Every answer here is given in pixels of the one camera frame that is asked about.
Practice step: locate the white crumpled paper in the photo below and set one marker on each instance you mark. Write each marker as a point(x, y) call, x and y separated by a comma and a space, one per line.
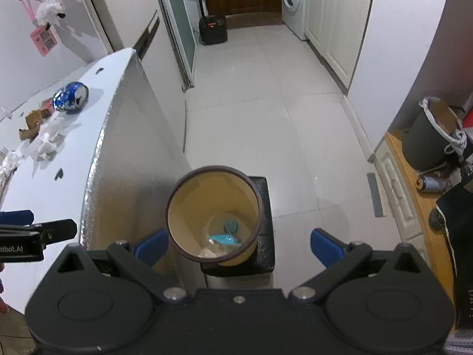
point(212, 252)

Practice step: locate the person's left hand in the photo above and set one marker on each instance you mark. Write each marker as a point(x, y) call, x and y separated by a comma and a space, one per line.
point(3, 306)

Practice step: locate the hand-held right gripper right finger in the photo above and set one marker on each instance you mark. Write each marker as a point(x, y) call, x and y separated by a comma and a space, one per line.
point(326, 247)

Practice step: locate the brown cardboard scrap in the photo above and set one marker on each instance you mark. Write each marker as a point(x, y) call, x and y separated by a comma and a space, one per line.
point(27, 133)
point(34, 118)

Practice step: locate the black stool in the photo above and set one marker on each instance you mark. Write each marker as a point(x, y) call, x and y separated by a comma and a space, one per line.
point(266, 225)

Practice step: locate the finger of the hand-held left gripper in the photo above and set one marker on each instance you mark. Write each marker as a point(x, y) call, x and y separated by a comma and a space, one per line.
point(59, 231)
point(14, 217)

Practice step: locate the blue packet in bin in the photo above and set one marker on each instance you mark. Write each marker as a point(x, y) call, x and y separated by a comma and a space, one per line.
point(223, 239)

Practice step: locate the white cabinets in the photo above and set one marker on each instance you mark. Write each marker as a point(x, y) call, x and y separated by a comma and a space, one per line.
point(338, 22)

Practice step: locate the yellow bin with brown rim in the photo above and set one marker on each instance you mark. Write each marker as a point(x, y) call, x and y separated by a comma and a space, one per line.
point(214, 196)

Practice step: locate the clear plastic wrapper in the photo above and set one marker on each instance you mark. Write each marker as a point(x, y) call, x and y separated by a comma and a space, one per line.
point(50, 137)

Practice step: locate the white refrigerator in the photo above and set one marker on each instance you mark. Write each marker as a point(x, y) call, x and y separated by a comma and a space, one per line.
point(74, 26)

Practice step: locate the crushed blue drink can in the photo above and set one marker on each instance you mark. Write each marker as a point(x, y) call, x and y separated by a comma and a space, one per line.
point(70, 97)

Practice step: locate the brown cardboard in grey bin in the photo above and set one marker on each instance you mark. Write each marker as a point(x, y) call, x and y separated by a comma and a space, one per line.
point(443, 116)

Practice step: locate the black heater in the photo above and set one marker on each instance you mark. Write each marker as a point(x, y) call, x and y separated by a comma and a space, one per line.
point(213, 29)

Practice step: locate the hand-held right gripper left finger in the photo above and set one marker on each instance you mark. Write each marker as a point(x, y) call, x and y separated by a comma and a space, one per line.
point(152, 247)

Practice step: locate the glass sliding door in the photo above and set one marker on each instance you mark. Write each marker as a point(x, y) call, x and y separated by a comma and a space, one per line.
point(179, 18)

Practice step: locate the pink card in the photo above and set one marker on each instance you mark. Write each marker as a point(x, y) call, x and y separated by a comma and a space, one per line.
point(43, 40)

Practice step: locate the grey bin with white bag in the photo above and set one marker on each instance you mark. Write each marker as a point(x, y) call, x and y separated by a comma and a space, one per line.
point(421, 140)

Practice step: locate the white washing machine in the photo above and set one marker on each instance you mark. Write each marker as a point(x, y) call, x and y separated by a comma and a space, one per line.
point(293, 3)

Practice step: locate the wooden cabinet with white drawers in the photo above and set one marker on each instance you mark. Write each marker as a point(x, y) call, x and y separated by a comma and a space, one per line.
point(402, 192)

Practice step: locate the silver spray can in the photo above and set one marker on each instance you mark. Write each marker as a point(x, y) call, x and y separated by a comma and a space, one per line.
point(432, 184)

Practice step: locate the white plush toy magnet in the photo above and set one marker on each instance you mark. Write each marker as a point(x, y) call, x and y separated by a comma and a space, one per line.
point(50, 11)

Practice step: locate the crumpled white tissue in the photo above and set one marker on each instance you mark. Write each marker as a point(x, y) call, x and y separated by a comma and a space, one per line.
point(10, 164)

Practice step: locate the teal round lid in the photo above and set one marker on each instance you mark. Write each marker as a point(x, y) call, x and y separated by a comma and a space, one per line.
point(231, 226)

